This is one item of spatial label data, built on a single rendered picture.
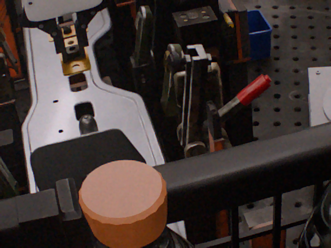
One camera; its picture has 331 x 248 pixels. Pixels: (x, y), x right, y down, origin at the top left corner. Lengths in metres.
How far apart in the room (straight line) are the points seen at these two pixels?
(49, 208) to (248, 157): 0.10
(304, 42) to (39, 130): 0.88
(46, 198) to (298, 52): 1.58
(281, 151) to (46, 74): 1.06
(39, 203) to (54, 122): 0.94
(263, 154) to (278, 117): 1.33
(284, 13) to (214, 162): 1.71
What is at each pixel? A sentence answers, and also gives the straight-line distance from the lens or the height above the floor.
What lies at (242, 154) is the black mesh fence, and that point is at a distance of 0.38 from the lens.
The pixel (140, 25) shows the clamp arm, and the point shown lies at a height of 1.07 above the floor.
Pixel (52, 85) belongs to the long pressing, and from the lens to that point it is 1.39.
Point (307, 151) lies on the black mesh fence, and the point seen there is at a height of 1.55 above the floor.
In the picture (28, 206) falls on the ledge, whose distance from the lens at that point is 0.37.
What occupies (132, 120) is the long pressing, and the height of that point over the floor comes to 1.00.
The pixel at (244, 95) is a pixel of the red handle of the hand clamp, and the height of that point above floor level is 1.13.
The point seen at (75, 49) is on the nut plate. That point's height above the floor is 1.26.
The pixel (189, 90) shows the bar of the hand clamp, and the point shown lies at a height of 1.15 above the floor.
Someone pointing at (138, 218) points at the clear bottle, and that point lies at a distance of 0.25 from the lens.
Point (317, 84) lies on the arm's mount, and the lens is 1.67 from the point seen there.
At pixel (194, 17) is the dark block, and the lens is 1.29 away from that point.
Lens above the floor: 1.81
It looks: 40 degrees down
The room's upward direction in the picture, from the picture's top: 8 degrees counter-clockwise
